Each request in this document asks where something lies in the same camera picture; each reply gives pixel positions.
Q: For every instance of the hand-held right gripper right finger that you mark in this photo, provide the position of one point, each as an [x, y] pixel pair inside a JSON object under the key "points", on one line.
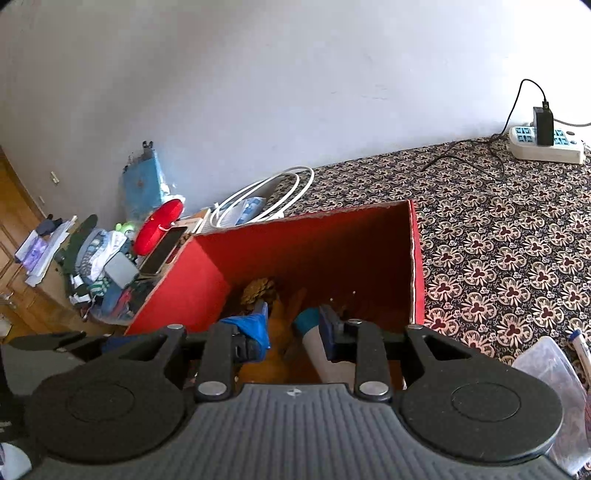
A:
{"points": [[330, 337]]}

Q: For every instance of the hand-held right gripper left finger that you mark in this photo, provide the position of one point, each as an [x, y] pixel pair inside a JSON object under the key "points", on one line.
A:
{"points": [[256, 328]]}

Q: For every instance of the red cardboard box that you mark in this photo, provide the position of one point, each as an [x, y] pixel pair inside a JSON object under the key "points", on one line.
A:
{"points": [[323, 249]]}

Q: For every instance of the white blue marker pen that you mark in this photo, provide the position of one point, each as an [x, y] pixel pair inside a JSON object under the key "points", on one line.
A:
{"points": [[582, 353]]}

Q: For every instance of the white bottle teal cap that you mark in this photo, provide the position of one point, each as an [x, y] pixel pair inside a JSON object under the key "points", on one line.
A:
{"points": [[318, 355]]}

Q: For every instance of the brown pine cone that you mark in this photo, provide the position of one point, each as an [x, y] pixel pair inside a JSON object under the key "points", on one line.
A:
{"points": [[258, 290]]}

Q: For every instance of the orange object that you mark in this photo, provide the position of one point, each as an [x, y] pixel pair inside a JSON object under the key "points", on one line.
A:
{"points": [[291, 307]]}

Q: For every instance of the white papers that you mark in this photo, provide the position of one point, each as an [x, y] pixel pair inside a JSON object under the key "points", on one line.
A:
{"points": [[46, 267]]}

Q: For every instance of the black smartphone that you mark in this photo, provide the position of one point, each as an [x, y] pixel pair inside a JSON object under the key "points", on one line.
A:
{"points": [[161, 254]]}

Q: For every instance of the blue white packet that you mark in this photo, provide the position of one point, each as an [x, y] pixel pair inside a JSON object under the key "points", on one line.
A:
{"points": [[247, 207]]}

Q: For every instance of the white orange carton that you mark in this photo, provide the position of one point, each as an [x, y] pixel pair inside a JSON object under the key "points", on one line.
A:
{"points": [[196, 221]]}

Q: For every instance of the blue grey striped cloth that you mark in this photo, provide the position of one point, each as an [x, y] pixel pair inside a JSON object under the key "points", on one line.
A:
{"points": [[90, 254]]}

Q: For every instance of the dark green cloth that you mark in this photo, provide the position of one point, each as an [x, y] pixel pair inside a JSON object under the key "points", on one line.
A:
{"points": [[76, 244]]}

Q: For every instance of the grey box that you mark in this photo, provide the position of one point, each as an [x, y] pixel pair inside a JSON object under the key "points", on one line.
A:
{"points": [[121, 270]]}

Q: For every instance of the white cloth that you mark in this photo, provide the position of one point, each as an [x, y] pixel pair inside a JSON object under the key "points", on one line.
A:
{"points": [[111, 251]]}

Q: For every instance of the red round pouch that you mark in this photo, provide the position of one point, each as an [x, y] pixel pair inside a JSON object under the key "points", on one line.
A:
{"points": [[157, 226]]}

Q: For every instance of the green toy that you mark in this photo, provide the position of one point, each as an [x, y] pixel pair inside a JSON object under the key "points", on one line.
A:
{"points": [[124, 228]]}

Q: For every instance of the floral printed cloth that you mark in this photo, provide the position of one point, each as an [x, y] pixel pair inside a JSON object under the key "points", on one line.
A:
{"points": [[485, 254]]}

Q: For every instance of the blue plastic bag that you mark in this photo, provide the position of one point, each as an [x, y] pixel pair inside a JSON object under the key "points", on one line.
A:
{"points": [[145, 184]]}

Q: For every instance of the clear plastic bag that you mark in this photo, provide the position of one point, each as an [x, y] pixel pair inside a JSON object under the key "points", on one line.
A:
{"points": [[551, 383]]}

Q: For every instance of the white power strip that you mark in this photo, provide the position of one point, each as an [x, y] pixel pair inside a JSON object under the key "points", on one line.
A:
{"points": [[561, 150]]}

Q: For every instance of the black charger adapter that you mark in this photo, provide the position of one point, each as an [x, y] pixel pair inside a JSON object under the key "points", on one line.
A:
{"points": [[543, 124]]}

